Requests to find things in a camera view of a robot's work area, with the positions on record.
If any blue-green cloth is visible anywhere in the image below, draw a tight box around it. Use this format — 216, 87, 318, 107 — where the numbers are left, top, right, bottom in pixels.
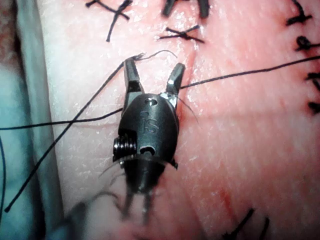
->
0, 0, 63, 240

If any black thread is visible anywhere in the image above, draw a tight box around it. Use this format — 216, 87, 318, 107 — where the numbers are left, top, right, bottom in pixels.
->
0, 49, 320, 214

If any right arm needle driver jaw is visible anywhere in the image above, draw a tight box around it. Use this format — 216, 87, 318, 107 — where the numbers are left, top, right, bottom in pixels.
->
164, 62, 186, 98
123, 57, 146, 96

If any tissue pad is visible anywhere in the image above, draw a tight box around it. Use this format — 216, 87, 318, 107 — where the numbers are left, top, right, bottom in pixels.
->
14, 0, 320, 240

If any black stitching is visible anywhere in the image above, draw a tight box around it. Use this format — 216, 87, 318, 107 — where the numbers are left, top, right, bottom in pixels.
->
84, 0, 131, 43
285, 0, 320, 116
222, 207, 271, 240
157, 24, 205, 44

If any right arm needle driver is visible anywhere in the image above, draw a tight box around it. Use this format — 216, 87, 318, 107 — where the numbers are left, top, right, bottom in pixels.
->
112, 91, 180, 163

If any left arm needle driver jaw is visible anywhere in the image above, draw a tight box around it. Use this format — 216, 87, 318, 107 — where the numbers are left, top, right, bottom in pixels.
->
162, 0, 178, 17
198, 0, 210, 19

